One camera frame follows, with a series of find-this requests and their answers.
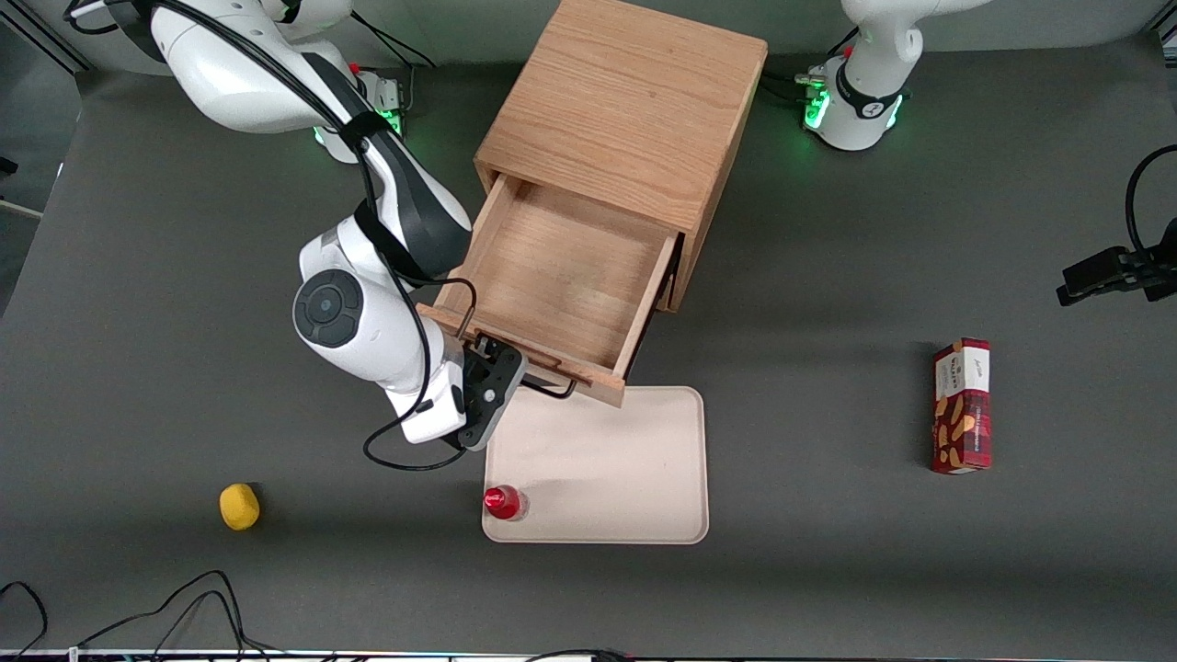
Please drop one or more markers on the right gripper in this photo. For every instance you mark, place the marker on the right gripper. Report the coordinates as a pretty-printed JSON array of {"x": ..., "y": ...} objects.
[{"x": 474, "y": 371}]

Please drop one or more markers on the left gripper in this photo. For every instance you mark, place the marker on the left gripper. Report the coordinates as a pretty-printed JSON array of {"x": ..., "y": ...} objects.
[{"x": 1120, "y": 271}]

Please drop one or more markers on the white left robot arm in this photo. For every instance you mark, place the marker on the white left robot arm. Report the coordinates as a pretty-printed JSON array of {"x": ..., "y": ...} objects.
[{"x": 874, "y": 37}]

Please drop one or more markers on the wooden drawer cabinet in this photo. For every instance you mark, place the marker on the wooden drawer cabinet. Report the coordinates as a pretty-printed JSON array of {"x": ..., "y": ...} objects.
[{"x": 625, "y": 101}]

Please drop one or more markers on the red capped bottle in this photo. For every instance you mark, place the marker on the red capped bottle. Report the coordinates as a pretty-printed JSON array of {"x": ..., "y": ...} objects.
[{"x": 501, "y": 501}]

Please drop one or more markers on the beige plastic tray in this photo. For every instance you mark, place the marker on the beige plastic tray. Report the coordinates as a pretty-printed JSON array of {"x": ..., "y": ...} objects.
[{"x": 607, "y": 460}]

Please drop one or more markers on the red snack box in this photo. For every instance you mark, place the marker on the red snack box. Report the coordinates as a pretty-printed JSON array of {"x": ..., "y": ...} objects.
[{"x": 961, "y": 414}]

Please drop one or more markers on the yellow lemon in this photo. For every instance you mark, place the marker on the yellow lemon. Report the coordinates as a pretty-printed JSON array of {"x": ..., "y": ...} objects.
[{"x": 239, "y": 507}]

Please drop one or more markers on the dark grey table mat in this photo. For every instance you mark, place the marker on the dark grey table mat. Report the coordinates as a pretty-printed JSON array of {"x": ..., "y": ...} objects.
[{"x": 828, "y": 552}]

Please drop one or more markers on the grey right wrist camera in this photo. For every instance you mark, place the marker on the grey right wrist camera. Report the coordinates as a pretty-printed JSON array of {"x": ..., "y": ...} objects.
[{"x": 483, "y": 428}]

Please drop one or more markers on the dark metal frame bar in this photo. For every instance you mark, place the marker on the dark metal frame bar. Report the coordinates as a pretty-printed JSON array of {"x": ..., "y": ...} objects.
[{"x": 46, "y": 41}]

